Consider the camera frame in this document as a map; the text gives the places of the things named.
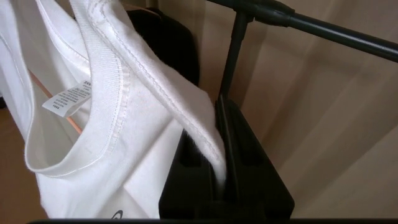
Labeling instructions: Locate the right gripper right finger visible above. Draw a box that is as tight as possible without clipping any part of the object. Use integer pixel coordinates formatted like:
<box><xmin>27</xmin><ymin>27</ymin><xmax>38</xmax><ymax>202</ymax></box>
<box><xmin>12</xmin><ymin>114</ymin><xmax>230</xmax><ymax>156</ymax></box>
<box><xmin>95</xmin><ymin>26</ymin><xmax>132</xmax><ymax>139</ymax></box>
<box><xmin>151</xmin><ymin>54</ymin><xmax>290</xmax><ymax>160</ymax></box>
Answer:
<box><xmin>214</xmin><ymin>95</ymin><xmax>295</xmax><ymax>219</ymax></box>

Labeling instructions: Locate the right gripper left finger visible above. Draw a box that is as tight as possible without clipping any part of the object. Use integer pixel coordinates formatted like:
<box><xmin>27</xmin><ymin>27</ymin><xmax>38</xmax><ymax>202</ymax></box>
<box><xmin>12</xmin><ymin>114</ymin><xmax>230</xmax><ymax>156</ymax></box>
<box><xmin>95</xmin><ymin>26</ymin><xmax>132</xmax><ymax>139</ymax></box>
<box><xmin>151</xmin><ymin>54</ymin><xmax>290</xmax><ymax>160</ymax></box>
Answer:
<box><xmin>158</xmin><ymin>129</ymin><xmax>225</xmax><ymax>219</ymax></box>

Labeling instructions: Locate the white garment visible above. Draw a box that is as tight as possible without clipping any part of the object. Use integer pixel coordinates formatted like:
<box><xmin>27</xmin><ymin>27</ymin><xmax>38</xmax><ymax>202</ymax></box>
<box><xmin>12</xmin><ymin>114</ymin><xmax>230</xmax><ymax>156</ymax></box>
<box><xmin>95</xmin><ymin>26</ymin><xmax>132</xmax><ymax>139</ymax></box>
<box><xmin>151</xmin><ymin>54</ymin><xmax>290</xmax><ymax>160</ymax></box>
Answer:
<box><xmin>0</xmin><ymin>0</ymin><xmax>228</xmax><ymax>219</ymax></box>

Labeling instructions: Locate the black knitted garment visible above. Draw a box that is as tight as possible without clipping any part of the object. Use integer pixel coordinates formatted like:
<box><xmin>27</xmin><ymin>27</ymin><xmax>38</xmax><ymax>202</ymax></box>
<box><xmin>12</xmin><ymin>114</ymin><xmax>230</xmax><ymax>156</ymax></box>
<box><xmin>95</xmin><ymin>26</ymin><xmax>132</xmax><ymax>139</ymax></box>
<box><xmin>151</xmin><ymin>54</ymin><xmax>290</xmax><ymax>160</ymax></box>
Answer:
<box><xmin>125</xmin><ymin>7</ymin><xmax>201</xmax><ymax>87</ymax></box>

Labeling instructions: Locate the black clothes rack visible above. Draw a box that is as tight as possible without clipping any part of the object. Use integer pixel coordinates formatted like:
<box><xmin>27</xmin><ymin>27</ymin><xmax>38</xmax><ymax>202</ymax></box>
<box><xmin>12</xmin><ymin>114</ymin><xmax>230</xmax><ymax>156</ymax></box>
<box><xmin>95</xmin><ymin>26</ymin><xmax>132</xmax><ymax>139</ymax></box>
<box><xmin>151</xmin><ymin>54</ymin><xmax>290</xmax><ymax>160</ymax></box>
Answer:
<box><xmin>205</xmin><ymin>0</ymin><xmax>398</xmax><ymax>101</ymax></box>

